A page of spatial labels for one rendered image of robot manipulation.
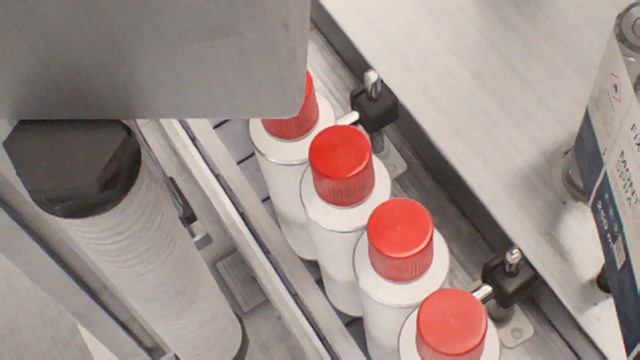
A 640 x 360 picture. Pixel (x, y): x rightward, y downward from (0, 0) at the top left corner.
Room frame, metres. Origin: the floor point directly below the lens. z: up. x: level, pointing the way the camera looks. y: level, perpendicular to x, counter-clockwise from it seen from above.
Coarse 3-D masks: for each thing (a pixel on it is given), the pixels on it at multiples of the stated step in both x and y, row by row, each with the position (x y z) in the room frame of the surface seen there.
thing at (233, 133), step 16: (224, 128) 0.36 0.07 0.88; (240, 128) 0.36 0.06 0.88; (224, 144) 0.35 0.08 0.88; (240, 144) 0.35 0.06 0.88; (208, 160) 0.34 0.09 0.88; (240, 160) 0.33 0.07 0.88; (256, 160) 0.33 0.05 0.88; (256, 176) 0.32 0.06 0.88; (256, 192) 0.30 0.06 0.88; (240, 208) 0.29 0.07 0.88; (272, 208) 0.29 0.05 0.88; (272, 256) 0.25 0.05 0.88; (320, 272) 0.23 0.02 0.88; (288, 288) 0.22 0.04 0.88; (320, 288) 0.22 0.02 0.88; (352, 320) 0.19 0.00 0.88; (320, 336) 0.18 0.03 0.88; (352, 336) 0.18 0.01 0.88
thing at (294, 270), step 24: (192, 120) 0.33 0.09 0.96; (216, 144) 0.30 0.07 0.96; (216, 168) 0.29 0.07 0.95; (240, 192) 0.26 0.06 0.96; (264, 216) 0.24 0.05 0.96; (264, 240) 0.23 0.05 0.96; (288, 264) 0.21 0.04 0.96; (312, 288) 0.19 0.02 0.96; (312, 312) 0.18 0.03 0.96; (336, 336) 0.16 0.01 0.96
